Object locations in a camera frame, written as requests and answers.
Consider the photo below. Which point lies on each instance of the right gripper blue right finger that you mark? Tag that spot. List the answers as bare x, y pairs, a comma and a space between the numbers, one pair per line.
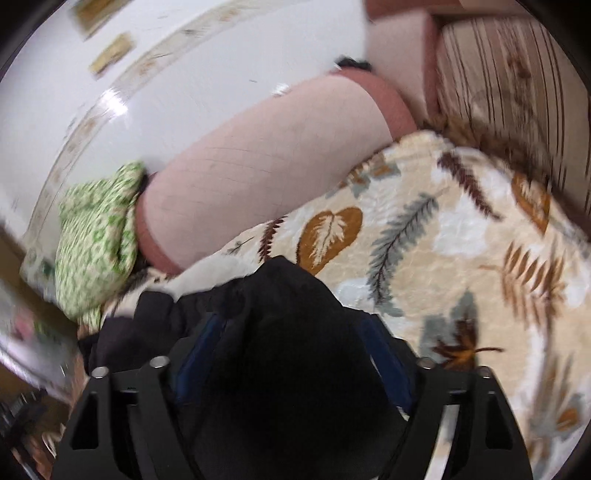
393, 359

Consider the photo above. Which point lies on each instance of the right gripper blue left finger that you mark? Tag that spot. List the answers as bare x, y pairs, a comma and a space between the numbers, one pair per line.
191, 360

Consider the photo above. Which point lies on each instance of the black coat with fur collar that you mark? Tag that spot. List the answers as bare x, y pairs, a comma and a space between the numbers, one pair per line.
290, 390

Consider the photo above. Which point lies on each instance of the leaf pattern beige blanket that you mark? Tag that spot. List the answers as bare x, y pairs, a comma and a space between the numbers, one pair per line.
474, 265

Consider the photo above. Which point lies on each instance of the green white checkered pillow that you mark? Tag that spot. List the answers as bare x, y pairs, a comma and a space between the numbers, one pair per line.
97, 247

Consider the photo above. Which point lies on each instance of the pink bed headboard cushion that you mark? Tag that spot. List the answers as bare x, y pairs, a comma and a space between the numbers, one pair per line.
265, 162

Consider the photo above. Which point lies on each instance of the striped beige floral pillow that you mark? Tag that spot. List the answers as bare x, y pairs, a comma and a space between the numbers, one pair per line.
510, 74

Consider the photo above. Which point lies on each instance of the pink maroon side cushion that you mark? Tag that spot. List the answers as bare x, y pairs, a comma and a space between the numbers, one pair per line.
402, 39

